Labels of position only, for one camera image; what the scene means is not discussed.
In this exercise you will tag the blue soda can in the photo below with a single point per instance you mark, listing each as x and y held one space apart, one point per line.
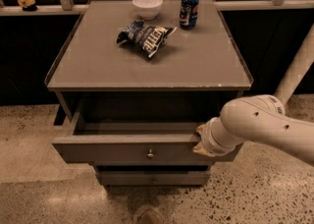
188 13

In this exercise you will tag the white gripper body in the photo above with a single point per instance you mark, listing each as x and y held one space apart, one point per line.
209 141

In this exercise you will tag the white bowl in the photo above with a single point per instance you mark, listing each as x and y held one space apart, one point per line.
147 9

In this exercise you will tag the grey top drawer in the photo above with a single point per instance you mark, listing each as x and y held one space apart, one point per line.
126 134

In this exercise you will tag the small yellow black object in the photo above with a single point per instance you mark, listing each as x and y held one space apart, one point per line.
28 5

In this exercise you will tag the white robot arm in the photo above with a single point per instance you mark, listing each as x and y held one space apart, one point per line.
262 118

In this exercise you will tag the grey drawer cabinet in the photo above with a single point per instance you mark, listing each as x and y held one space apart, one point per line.
199 67

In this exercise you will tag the blue kettle chips bag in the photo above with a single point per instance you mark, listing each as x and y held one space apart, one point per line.
147 38

